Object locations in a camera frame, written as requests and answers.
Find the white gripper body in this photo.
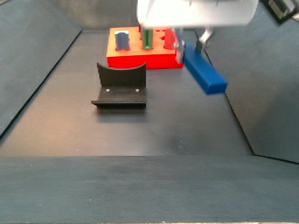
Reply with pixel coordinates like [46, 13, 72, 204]
[136, 0, 257, 28]

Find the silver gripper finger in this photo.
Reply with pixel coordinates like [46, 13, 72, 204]
[173, 29, 184, 63]
[196, 27, 213, 53]

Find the blue rectangular bar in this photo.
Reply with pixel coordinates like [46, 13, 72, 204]
[182, 43, 228, 95]

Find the red peg board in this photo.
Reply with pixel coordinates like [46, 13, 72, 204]
[106, 26, 182, 69]

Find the black curved fixture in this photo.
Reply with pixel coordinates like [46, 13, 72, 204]
[90, 64, 146, 108]

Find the red hexagonal peg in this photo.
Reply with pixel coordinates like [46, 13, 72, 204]
[162, 29, 174, 50]

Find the green pentagon peg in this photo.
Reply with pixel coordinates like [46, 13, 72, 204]
[142, 29, 153, 49]

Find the light blue notched block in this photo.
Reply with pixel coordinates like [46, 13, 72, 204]
[114, 31, 129, 51]

